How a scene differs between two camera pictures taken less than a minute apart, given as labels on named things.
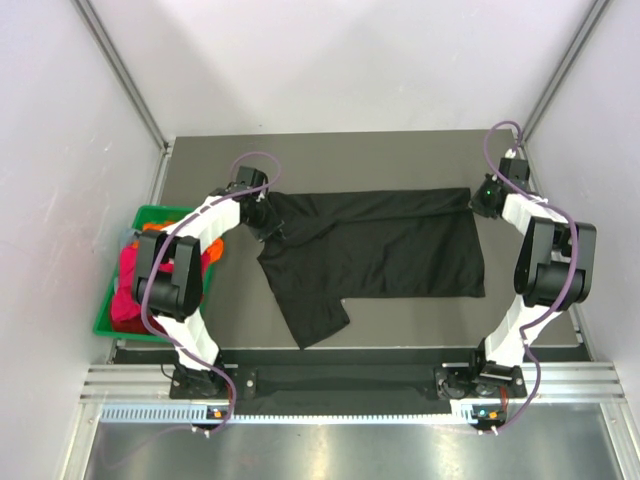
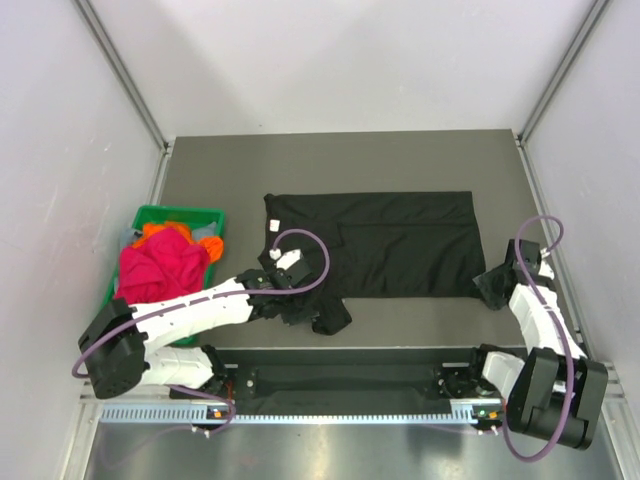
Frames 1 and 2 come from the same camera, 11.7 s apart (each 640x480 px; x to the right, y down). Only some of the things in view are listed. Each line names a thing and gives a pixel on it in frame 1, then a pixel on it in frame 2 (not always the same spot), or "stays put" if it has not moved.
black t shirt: x=364 y=244 stays put
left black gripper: x=271 y=230 → x=305 y=315
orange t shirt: x=214 y=248 stays put
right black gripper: x=476 y=202 → x=484 y=283
